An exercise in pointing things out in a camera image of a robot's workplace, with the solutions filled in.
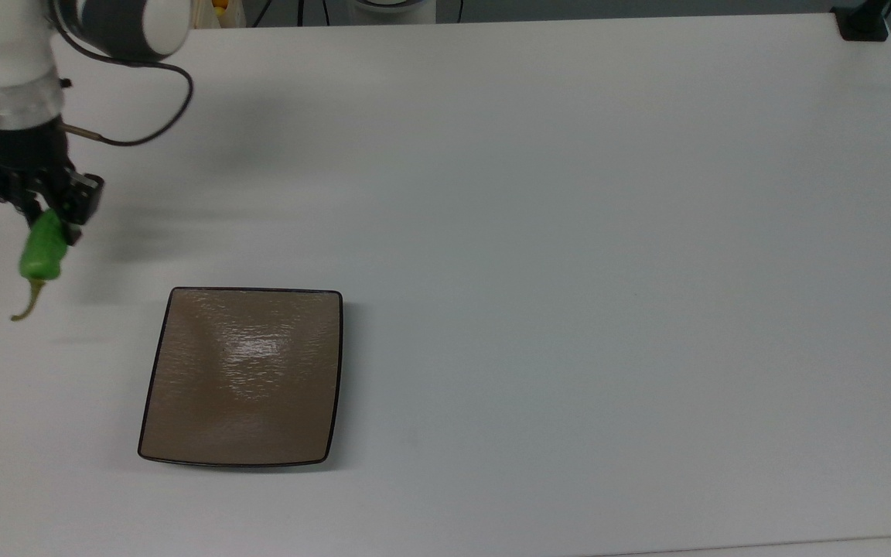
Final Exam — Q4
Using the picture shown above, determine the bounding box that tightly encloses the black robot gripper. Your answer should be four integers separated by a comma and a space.
0, 116, 104, 247

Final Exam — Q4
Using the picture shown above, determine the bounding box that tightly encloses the green chili pepper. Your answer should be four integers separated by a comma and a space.
11, 208, 70, 323

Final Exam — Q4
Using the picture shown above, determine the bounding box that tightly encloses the square brown ceramic plate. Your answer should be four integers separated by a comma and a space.
137, 286, 345, 470

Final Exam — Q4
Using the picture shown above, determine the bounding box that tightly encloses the white box with yellow item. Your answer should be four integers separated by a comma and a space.
186, 0, 250, 31

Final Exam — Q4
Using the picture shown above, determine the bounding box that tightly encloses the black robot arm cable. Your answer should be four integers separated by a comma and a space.
49, 22, 196, 148

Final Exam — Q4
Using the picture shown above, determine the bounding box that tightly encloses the black clamp camera stand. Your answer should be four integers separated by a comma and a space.
831, 0, 891, 43

